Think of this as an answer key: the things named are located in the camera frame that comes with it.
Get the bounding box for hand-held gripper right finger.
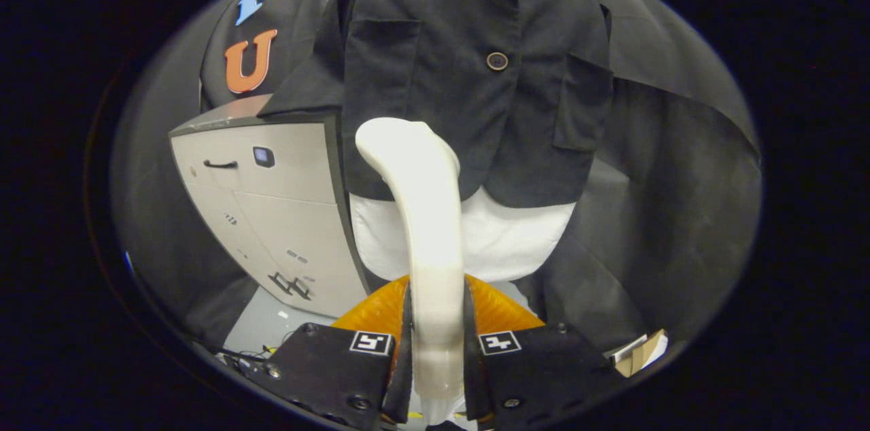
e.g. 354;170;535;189
464;273;623;426

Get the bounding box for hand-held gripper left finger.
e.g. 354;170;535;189
255;275;414;426

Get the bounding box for white garment steamer head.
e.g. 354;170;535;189
355;117;466;401

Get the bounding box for black button jacket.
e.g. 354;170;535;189
262;0;616;209

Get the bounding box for white mannequin torso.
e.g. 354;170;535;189
349;0;577;283

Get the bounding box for cardboard box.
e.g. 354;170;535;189
612;329;670;377

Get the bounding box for grey cabinet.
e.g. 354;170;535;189
169;94;371;318

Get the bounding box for black backdrop cloth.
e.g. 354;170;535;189
112;0;762;354

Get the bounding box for black floor cables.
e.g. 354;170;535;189
217;343;300;370

